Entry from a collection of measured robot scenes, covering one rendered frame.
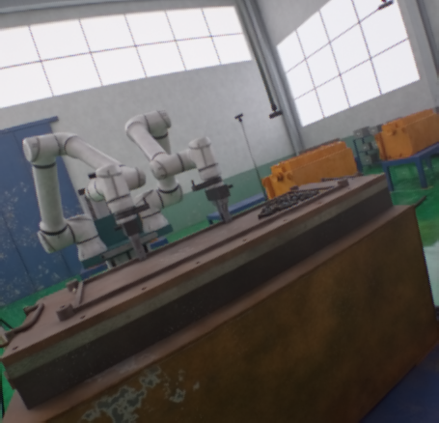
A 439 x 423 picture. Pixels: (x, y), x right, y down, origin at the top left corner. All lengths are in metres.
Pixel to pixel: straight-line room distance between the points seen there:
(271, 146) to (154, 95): 5.24
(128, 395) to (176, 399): 0.11
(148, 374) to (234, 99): 11.78
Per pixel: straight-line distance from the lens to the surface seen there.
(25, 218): 9.87
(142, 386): 0.72
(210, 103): 11.60
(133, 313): 0.72
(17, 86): 10.92
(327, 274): 0.88
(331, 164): 4.71
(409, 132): 6.60
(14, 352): 0.76
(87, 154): 1.43
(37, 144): 1.59
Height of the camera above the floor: 1.57
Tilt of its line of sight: 7 degrees down
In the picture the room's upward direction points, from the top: 20 degrees counter-clockwise
